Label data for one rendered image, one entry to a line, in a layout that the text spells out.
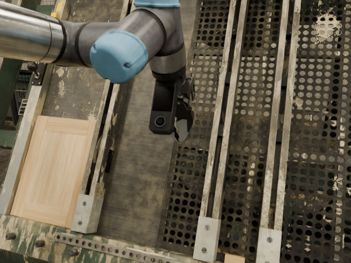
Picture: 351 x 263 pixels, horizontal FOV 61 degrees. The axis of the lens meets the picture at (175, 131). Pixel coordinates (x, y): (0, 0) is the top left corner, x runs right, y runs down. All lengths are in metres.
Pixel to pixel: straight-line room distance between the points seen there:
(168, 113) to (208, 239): 0.49
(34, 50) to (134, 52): 0.15
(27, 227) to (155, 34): 0.95
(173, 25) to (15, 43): 0.24
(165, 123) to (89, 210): 0.59
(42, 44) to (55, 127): 0.82
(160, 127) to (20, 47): 0.27
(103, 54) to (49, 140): 0.89
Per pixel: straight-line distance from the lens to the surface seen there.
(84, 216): 1.10
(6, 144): 1.51
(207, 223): 0.95
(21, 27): 0.48
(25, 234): 1.27
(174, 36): 0.55
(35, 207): 1.29
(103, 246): 1.09
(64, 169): 1.23
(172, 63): 0.57
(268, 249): 0.94
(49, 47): 0.51
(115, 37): 0.45
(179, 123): 0.67
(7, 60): 1.59
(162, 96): 0.60
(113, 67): 0.45
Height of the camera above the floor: 1.57
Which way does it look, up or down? 19 degrees down
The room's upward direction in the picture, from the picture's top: straight up
